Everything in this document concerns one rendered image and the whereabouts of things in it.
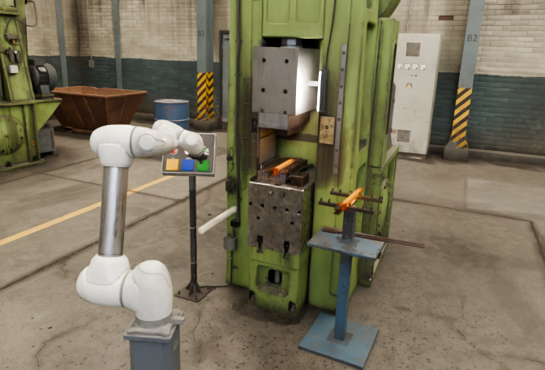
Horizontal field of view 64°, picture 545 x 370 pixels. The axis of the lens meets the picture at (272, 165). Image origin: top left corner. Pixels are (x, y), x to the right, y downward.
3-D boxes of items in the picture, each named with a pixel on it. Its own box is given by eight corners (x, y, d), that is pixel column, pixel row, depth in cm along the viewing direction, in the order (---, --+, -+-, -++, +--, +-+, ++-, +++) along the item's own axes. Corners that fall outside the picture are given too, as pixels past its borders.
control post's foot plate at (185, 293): (198, 303, 307) (198, 292, 304) (172, 295, 315) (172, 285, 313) (214, 289, 326) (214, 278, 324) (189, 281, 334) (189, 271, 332)
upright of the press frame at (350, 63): (342, 315, 299) (373, -50, 241) (306, 305, 309) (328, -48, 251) (357, 285, 338) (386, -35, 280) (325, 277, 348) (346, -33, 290)
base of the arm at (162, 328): (178, 338, 177) (178, 326, 175) (125, 334, 178) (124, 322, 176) (190, 312, 194) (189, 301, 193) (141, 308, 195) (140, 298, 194)
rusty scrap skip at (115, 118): (108, 141, 817) (105, 96, 796) (37, 131, 891) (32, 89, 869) (150, 131, 924) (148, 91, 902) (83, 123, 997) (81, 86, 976)
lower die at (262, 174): (285, 184, 279) (285, 171, 277) (257, 179, 287) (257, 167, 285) (306, 169, 317) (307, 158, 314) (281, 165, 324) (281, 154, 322)
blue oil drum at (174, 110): (177, 157, 711) (175, 104, 689) (148, 153, 734) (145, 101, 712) (196, 151, 763) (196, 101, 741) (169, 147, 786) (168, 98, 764)
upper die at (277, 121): (287, 130, 270) (288, 114, 268) (258, 126, 278) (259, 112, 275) (309, 121, 307) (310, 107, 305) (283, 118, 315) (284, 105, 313)
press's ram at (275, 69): (308, 116, 263) (312, 48, 252) (251, 111, 277) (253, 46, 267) (328, 109, 300) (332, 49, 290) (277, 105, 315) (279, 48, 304)
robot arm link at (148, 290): (165, 324, 176) (163, 275, 170) (122, 320, 178) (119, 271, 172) (178, 302, 192) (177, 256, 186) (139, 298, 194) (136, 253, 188)
